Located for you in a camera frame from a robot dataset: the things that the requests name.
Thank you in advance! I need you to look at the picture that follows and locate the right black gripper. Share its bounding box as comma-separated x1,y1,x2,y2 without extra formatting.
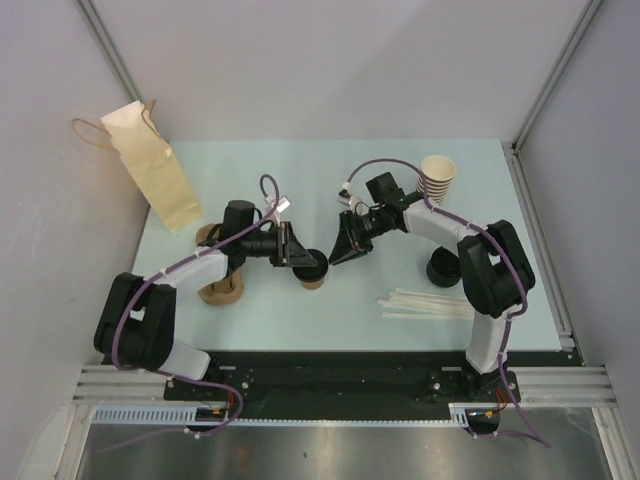
329,206,391,265

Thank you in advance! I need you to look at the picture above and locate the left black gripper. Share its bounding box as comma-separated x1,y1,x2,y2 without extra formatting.
241,222,316,268

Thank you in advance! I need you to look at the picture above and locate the black cup lid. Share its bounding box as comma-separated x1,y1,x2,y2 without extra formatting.
292,249,329,283

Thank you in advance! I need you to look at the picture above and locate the brown pulp cup carrier stack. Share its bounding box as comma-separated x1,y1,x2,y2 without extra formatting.
195,223,244,306

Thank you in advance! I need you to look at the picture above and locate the single paper cup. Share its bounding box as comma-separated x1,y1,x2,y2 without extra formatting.
299,278,325,291

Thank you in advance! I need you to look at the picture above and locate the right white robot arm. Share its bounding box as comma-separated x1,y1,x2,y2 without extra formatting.
329,172,536,401

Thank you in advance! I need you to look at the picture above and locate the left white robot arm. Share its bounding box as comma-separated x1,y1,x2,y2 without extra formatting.
93,200,328,400

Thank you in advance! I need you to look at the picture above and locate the white wrapped straws bundle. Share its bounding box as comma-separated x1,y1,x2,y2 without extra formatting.
378,289,474,321

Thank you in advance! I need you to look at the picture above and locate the stack of black lids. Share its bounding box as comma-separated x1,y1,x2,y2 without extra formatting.
426,247,462,288

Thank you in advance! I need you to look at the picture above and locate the stack of paper cups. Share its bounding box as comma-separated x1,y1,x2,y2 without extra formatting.
416,155,457,205

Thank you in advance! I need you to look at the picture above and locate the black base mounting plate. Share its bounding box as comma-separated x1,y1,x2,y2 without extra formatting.
164,349,584,419

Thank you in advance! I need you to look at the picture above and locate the brown paper bag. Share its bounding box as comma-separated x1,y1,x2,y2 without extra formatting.
71,100,204,232

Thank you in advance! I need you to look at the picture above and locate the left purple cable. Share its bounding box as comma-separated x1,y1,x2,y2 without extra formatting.
94,173,291,454

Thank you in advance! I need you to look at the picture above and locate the purple cable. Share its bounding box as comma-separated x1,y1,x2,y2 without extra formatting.
94,173,291,454
344,157,551,447

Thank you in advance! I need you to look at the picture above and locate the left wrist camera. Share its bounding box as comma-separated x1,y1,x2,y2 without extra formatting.
264,196,291,223

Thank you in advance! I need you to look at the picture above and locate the white slotted cable duct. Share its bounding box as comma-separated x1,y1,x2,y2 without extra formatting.
93,399,494,427

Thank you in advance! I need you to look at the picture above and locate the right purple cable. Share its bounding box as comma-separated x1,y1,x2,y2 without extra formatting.
344,157,551,447

